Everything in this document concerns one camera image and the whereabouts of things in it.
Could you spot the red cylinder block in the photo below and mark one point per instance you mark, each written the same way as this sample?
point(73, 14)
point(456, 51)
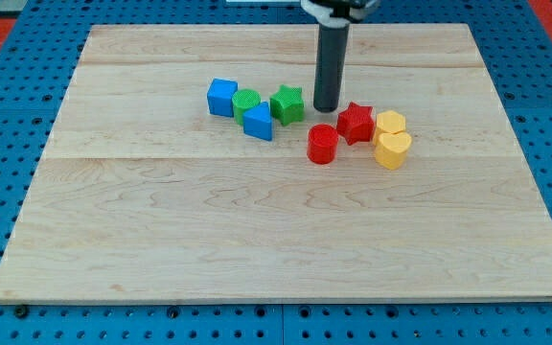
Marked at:
point(322, 144)

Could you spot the blue triangle block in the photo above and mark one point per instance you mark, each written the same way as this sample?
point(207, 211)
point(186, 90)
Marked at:
point(257, 122)

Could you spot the green star block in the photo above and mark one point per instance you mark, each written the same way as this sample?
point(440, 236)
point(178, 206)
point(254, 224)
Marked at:
point(287, 105)

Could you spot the green cylinder block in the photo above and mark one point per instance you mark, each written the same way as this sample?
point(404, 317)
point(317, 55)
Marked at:
point(243, 100)

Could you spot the red star block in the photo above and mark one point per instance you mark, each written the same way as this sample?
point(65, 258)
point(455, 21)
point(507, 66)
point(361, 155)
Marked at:
point(355, 123)

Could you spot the blue cube block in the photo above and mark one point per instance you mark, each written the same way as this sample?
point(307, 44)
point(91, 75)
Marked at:
point(219, 97)

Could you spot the yellow heart block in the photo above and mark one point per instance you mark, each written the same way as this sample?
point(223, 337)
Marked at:
point(392, 148)

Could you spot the yellow hexagon block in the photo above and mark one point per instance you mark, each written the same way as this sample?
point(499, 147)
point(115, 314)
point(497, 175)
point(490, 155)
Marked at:
point(388, 121)

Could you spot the wooden board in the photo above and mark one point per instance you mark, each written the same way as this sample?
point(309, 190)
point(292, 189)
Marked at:
point(142, 197)

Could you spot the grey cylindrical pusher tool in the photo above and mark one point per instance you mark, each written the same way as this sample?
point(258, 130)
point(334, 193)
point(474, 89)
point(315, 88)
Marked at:
point(329, 66)

